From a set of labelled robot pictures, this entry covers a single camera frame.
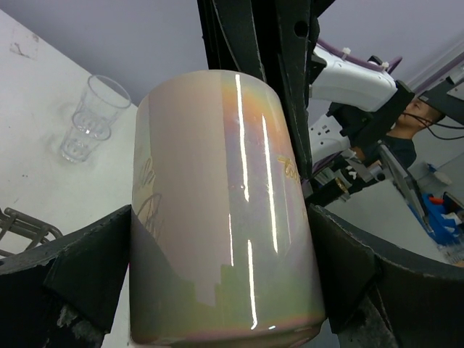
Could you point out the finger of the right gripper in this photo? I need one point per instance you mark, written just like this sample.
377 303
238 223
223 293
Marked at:
230 37
287 32

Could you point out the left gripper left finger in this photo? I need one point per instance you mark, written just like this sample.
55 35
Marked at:
65 293

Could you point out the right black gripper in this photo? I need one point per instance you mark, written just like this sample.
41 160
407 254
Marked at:
332 179

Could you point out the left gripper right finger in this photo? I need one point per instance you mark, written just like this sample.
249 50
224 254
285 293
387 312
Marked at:
380 295

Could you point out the pale pink mug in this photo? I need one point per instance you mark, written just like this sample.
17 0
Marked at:
221 253

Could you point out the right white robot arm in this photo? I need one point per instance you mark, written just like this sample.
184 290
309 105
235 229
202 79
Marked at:
351 103

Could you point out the blue storage bins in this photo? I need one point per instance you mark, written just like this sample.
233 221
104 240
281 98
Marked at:
445 218

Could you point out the person in dark shirt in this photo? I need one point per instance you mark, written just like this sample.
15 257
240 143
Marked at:
416 117

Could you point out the grey wire dish rack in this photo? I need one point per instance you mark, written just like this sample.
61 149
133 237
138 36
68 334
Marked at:
36 231

